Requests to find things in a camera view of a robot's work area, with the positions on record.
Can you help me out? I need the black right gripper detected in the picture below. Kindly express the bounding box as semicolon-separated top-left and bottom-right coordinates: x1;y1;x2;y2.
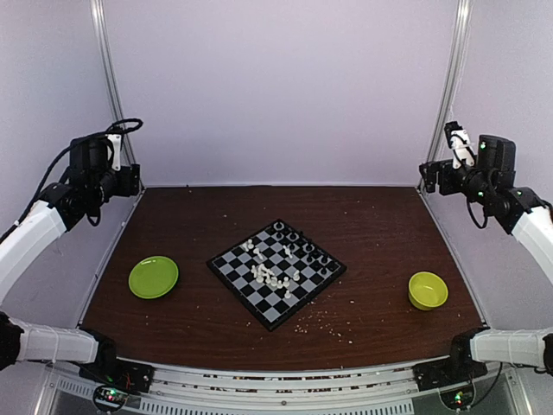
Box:
420;158;493;205

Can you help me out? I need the black white chessboard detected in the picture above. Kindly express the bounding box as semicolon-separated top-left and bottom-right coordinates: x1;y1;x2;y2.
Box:
207;219;347;332

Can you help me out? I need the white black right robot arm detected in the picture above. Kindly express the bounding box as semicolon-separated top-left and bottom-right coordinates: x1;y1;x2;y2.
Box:
419;121;552;382

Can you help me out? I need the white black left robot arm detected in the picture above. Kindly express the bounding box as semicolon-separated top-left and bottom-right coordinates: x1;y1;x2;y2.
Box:
1;118;143;384

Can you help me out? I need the green plate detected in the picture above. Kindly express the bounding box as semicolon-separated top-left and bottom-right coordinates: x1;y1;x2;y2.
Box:
128;256;179;300

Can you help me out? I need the yellow-green bowl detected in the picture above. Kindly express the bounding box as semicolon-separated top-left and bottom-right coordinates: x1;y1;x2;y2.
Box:
408;271;448;311

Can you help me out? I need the right aluminium frame post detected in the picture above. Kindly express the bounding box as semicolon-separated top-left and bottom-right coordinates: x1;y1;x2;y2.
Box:
426;0;473;162

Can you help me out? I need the aluminium frame post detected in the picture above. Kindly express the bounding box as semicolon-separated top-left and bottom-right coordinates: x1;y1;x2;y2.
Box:
89;0;135;165
426;0;473;162

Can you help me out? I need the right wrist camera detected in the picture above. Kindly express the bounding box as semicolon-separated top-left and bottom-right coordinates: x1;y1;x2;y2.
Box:
444;121;476;169

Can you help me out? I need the left aluminium frame post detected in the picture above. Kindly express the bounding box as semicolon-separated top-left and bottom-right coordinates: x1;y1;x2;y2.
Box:
89;0;135;165

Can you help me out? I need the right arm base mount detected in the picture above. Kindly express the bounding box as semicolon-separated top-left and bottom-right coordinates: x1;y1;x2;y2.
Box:
412;358;488;412

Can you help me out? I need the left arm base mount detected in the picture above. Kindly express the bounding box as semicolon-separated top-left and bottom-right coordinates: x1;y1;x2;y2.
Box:
76;359;155;414

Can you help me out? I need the aluminium front rail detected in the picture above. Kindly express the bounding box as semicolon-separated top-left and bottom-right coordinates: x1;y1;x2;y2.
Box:
34;361;532;415

